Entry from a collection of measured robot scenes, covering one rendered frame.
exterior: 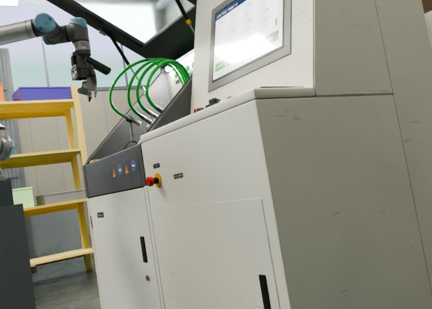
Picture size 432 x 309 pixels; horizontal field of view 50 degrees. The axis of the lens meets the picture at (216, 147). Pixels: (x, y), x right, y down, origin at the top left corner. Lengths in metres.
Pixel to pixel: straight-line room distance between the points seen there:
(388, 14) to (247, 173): 0.79
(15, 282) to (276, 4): 1.38
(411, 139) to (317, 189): 0.48
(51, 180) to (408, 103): 6.59
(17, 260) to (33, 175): 5.77
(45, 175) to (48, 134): 0.64
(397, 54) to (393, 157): 0.36
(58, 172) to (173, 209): 6.21
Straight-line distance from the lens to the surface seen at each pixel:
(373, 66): 1.58
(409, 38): 1.79
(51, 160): 5.95
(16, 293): 1.99
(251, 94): 1.21
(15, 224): 1.97
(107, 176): 2.13
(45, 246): 7.69
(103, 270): 2.34
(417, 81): 1.76
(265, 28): 1.60
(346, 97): 1.45
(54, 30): 2.10
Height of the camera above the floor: 0.75
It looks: 5 degrees up
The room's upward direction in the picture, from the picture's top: 9 degrees counter-clockwise
